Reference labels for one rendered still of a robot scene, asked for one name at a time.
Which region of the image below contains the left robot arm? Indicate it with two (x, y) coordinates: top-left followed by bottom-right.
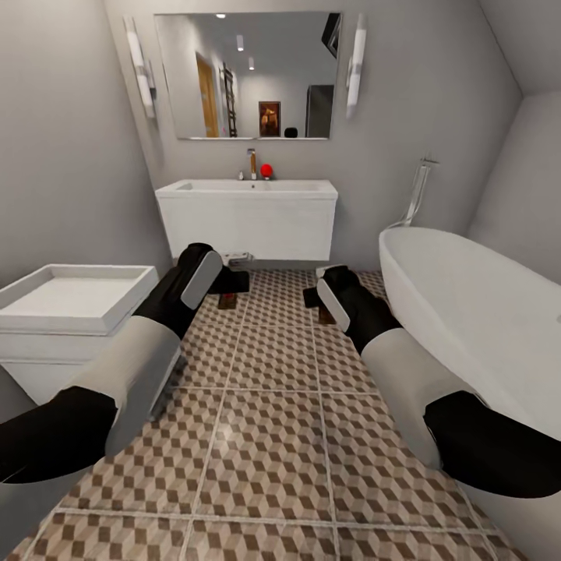
(0, 244), (256, 561)

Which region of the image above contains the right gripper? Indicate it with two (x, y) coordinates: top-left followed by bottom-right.
(303, 288), (325, 308)

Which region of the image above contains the mousetrap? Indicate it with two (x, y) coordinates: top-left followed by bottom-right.
(318, 306), (336, 324)
(218, 293), (238, 309)

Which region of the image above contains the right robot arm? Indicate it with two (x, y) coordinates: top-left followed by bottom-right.
(303, 264), (561, 561)

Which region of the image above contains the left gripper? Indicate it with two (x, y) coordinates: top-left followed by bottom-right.
(208, 269), (249, 295)

